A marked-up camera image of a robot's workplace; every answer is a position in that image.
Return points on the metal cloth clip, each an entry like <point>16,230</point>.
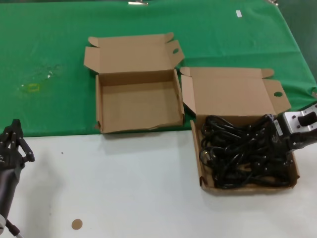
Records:
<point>273,2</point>
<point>137,3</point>

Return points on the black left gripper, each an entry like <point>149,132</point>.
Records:
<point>8,178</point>

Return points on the clear tape scrap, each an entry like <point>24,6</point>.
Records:
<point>49,75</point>

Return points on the green table cloth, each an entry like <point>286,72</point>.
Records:
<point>49,37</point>

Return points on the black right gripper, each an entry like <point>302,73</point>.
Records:
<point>280,146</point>

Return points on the cardboard box with smooth walls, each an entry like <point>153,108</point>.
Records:
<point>223,91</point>

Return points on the brown cardboard disc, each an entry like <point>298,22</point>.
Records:
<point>76,224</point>

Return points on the cardboard box with creased wall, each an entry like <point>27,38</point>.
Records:
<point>138,106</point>

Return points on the white tape strip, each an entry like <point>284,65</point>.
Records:
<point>238,14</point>

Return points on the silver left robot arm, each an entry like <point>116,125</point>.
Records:
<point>2,221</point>

